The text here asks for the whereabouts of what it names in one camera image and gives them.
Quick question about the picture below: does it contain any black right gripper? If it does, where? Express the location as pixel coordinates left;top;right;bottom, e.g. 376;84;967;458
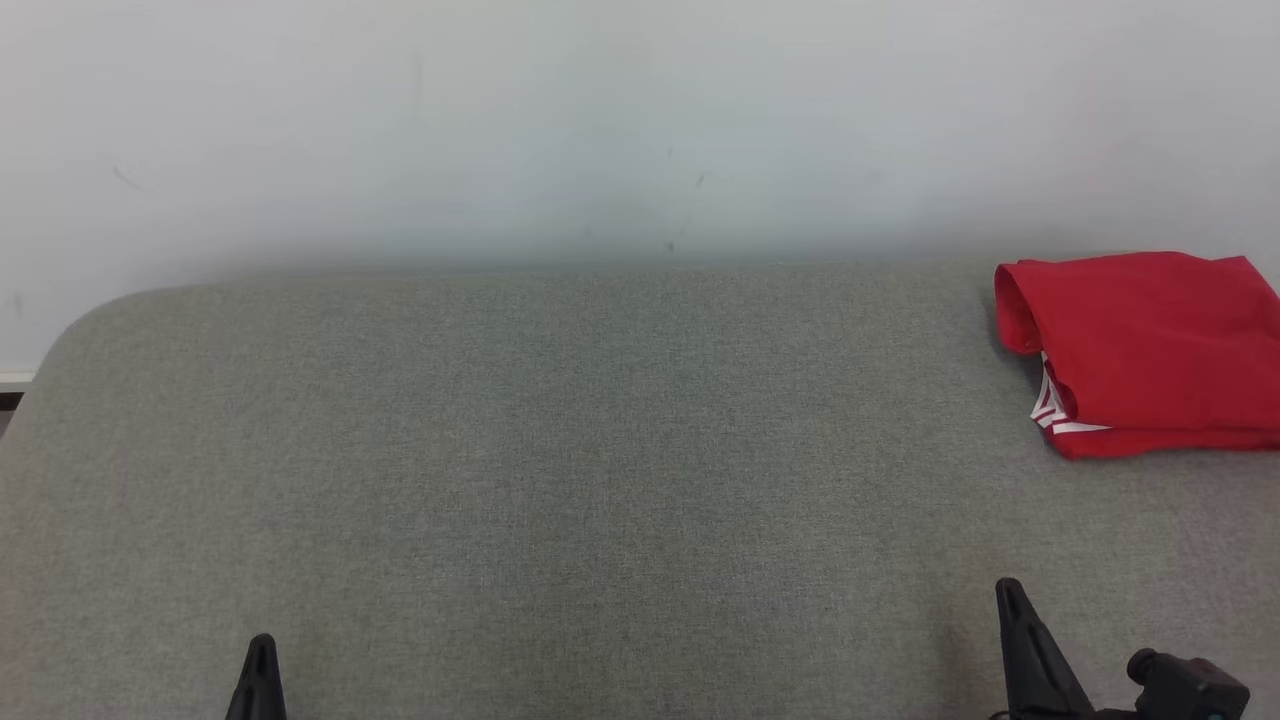
997;578;1151;720

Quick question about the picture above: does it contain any red Bulls 23 jersey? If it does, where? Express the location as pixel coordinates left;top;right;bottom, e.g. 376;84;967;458
994;251;1280;441

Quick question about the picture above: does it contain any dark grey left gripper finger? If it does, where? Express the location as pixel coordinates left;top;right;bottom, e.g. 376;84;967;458
224;633;263;720
262;634;289;720

